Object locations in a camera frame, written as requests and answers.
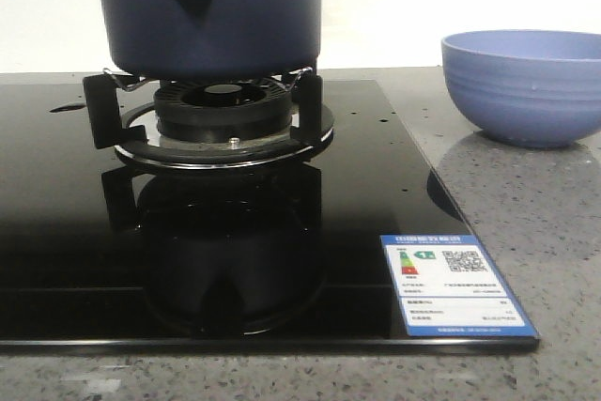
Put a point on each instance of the black gas burner head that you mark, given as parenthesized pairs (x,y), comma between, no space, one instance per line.
(196,112)

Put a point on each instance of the blue energy efficiency label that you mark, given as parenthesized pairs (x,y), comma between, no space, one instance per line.
(447,286)

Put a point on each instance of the light blue ribbed bowl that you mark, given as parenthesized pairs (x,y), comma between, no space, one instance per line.
(530,88)

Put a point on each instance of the black pot support grate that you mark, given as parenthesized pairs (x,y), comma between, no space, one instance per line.
(135,137)

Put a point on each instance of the dark blue cooking pot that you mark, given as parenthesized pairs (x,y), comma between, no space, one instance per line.
(212,39)

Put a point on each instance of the black glass gas stove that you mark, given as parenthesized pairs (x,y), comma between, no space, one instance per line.
(97,256)

